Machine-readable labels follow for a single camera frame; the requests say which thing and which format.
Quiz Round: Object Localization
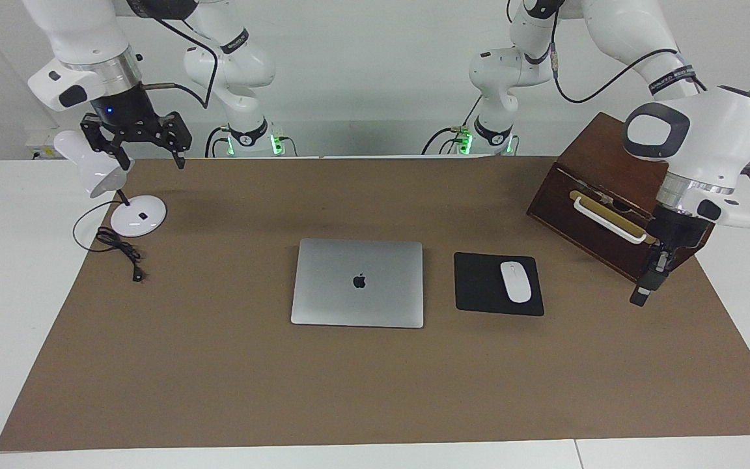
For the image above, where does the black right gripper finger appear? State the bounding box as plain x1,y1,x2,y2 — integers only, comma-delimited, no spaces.
80,112,133,171
157,111,193,170

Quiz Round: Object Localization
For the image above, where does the white box handle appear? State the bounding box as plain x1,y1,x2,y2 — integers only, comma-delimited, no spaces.
573,195,648,245

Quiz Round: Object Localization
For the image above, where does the brown table mat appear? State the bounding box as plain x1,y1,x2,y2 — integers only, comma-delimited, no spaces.
0,156,750,451

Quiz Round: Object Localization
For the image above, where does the black lamp power cable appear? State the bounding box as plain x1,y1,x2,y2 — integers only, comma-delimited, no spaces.
73,199,148,283

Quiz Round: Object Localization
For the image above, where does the grey laptop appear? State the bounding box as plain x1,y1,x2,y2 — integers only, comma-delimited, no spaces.
290,238,425,329

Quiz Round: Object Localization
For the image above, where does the white computer mouse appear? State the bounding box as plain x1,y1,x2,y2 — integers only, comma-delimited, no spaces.
500,261,533,304

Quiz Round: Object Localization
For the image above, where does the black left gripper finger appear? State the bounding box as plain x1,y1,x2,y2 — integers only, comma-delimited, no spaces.
630,246,672,307

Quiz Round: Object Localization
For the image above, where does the dark wooden box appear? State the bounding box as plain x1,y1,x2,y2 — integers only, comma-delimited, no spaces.
526,112,717,284

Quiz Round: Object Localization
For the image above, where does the white desk lamp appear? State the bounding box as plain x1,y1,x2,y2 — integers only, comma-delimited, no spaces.
53,129,167,238

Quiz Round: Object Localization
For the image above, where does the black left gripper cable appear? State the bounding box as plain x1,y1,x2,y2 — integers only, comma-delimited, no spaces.
548,39,708,105

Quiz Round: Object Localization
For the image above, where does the white wall socket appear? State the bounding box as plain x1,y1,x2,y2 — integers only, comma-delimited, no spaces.
25,127,99,160

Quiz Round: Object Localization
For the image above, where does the black mouse pad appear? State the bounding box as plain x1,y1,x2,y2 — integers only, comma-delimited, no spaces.
454,252,545,317

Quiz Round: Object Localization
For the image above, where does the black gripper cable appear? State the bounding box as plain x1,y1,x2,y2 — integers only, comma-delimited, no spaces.
137,0,219,110
548,39,708,105

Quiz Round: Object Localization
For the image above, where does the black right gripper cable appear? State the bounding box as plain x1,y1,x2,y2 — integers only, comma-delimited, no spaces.
137,0,219,110

